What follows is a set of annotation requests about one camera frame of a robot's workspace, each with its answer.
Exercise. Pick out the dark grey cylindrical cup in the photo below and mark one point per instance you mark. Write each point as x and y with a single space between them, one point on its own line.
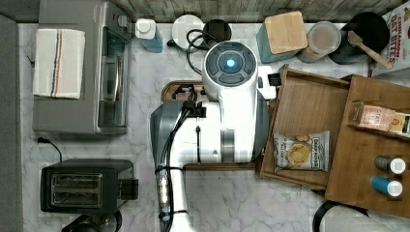
217 30

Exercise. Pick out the white striped dish towel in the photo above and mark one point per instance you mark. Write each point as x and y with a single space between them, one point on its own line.
59 63

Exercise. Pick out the black utensil holder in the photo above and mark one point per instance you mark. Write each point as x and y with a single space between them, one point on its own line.
371 28

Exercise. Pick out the grey spice shaker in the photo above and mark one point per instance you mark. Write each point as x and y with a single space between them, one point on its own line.
392 164

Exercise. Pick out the wooden drawer cabinet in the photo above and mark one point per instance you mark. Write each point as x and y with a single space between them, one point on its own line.
353 162

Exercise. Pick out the cinnamon cereal box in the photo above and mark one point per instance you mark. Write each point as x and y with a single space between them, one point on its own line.
398 49

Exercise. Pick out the wooden spoon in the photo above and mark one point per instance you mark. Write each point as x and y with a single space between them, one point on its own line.
357 41

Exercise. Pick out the pink snack box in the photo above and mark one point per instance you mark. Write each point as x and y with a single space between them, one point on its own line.
368 116

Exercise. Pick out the potato chips bag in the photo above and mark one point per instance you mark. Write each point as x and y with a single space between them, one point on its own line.
302 152

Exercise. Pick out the clear cereal jar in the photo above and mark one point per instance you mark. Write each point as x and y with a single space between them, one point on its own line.
323 38

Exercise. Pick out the silver toaster oven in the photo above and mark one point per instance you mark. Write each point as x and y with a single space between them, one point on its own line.
103 105

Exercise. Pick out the teal canister with wooden lid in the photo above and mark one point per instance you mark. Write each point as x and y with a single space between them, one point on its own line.
281 37

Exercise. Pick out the blue spice shaker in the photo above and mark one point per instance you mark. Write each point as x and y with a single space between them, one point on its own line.
387 186

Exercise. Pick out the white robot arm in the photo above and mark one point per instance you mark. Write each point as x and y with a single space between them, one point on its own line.
231 126

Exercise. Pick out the wooden drawer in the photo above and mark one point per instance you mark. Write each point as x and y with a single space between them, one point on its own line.
306 103

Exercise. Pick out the wooden cutting board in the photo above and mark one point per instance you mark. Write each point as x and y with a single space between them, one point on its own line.
183 90

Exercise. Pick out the black two-slot toaster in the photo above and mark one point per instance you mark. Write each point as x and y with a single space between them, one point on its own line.
87 186

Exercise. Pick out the blue soap bottle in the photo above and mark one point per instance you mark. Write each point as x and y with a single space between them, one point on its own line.
147 31

